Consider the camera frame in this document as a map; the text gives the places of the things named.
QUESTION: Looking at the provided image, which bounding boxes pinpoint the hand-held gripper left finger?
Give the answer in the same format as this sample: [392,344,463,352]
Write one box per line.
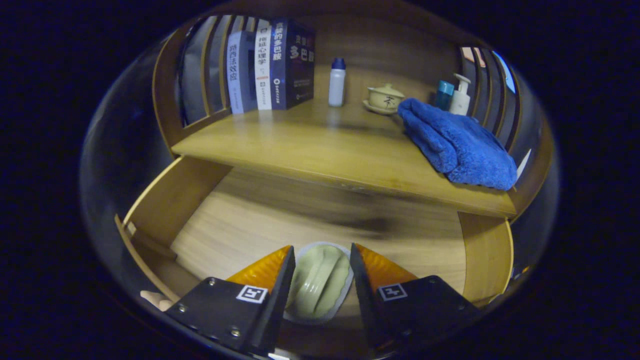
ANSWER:
[165,245,297,357]

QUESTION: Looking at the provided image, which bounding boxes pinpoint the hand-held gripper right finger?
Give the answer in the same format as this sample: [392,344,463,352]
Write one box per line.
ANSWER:
[350,243,483,358]

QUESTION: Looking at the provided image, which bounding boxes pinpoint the green scrub brush white pad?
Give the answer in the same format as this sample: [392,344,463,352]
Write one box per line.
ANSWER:
[284,241,355,326]

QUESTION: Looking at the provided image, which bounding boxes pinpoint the wooden drawer with black knob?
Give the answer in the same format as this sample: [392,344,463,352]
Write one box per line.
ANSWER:
[115,155,516,358]

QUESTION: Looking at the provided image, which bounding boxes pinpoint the wooden countertop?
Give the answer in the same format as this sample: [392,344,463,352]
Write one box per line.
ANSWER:
[171,97,518,218]

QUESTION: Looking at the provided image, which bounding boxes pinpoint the wooden cabinet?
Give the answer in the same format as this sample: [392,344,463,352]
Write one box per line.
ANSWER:
[150,10,556,221]

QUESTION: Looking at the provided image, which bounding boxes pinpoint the blue towel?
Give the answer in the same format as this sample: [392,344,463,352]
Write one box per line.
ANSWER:
[397,97,518,191]

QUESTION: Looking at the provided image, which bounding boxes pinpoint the beige lidded teacup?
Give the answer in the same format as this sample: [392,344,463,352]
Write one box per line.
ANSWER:
[362,83,406,116]

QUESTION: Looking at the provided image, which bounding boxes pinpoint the white bottle with blue cap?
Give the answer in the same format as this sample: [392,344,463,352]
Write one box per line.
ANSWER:
[328,57,347,107]

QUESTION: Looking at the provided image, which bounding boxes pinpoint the teal bottle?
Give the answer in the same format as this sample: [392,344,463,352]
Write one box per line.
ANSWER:
[434,80,455,112]

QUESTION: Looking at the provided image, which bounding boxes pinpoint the white pump bottle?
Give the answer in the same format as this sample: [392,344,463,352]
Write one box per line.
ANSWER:
[448,73,472,117]

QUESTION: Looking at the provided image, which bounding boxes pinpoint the light blue book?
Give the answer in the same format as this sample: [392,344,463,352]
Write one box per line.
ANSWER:
[226,30,258,115]

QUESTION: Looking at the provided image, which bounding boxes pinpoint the white book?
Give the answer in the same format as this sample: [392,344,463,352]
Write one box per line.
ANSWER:
[254,22,275,111]

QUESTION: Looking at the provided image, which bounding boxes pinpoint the dark navy book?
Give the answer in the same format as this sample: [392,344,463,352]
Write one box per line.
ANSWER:
[270,19,317,111]

